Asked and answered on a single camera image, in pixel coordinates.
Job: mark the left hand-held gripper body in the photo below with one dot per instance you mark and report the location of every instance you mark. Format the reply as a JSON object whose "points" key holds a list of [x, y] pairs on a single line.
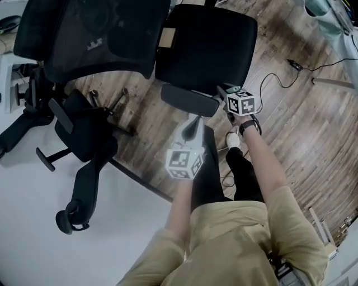
{"points": [[179, 162]]}

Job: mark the person's black trousers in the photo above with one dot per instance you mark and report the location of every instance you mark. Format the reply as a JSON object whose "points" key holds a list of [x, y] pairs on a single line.
{"points": [[207, 173]]}

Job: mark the person's left forearm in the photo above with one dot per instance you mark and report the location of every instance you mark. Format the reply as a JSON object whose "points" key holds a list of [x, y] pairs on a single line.
{"points": [[181, 206]]}

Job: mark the person's right hand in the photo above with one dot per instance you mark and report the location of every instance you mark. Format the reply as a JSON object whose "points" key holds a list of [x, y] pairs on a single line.
{"points": [[243, 119]]}

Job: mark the person's right forearm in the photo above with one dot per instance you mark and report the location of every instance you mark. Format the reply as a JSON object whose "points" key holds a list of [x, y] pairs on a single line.
{"points": [[263, 167]]}

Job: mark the white desk frame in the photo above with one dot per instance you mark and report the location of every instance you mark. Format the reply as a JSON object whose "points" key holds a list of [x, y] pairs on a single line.
{"points": [[7, 83]]}

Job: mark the black oval device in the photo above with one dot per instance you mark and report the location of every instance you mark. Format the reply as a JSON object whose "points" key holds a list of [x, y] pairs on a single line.
{"points": [[9, 23]]}

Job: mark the white shoe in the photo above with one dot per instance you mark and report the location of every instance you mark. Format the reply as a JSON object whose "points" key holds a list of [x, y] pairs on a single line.
{"points": [[232, 141]]}

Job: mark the person's beige shirt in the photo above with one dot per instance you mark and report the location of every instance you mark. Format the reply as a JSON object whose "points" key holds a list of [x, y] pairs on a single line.
{"points": [[229, 245]]}

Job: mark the teal fabric cover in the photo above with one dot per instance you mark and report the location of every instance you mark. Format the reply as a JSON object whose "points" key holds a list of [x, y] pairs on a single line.
{"points": [[332, 30]]}

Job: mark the black wristwatch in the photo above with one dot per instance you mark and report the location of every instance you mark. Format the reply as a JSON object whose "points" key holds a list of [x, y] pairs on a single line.
{"points": [[247, 127]]}

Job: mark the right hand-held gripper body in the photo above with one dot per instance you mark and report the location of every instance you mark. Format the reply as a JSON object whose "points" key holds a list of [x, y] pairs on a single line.
{"points": [[242, 103]]}

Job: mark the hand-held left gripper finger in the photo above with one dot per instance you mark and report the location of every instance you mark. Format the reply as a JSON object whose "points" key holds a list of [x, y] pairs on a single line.
{"points": [[180, 133], [202, 137]]}

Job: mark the black office chair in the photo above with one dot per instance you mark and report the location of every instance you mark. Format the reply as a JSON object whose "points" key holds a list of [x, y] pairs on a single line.
{"points": [[207, 44], [84, 125]]}

